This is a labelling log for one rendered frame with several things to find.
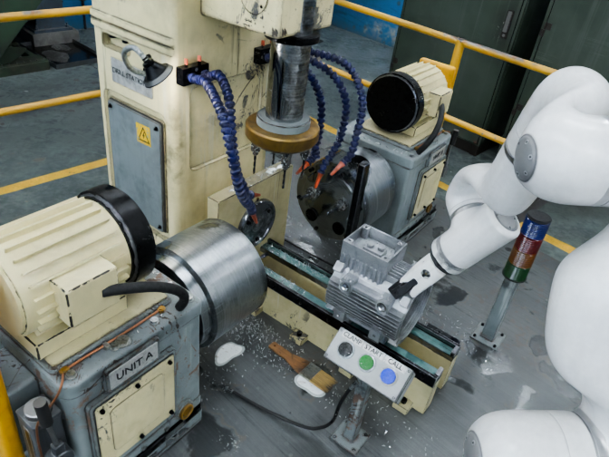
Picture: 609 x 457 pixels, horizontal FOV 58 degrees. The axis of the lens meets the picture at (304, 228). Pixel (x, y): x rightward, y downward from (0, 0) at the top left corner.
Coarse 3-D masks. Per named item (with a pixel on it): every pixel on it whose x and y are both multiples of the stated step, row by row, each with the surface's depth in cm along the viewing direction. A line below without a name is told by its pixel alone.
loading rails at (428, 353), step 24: (264, 264) 162; (288, 264) 156; (312, 264) 154; (288, 288) 145; (312, 288) 154; (288, 312) 148; (312, 312) 142; (312, 336) 146; (360, 336) 135; (408, 336) 139; (432, 336) 138; (408, 360) 129; (432, 360) 137; (432, 384) 126; (408, 408) 131
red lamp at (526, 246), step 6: (522, 234) 136; (516, 240) 139; (522, 240) 136; (528, 240) 135; (534, 240) 134; (540, 240) 134; (516, 246) 138; (522, 246) 136; (528, 246) 135; (534, 246) 135; (540, 246) 136; (522, 252) 137; (528, 252) 136; (534, 252) 136
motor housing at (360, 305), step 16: (336, 272) 131; (352, 272) 130; (400, 272) 127; (336, 288) 130; (352, 288) 127; (368, 288) 127; (384, 288) 126; (336, 304) 133; (352, 304) 129; (368, 304) 126; (416, 304) 138; (352, 320) 132; (368, 320) 128; (384, 320) 125; (400, 320) 123; (416, 320) 137; (400, 336) 132
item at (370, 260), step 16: (352, 240) 128; (368, 240) 134; (384, 240) 133; (400, 240) 131; (352, 256) 128; (368, 256) 125; (384, 256) 125; (400, 256) 129; (368, 272) 127; (384, 272) 124
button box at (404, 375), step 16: (336, 336) 112; (352, 336) 111; (336, 352) 111; (368, 352) 109; (352, 368) 109; (384, 368) 106; (400, 368) 106; (368, 384) 107; (384, 384) 105; (400, 384) 105; (400, 400) 107
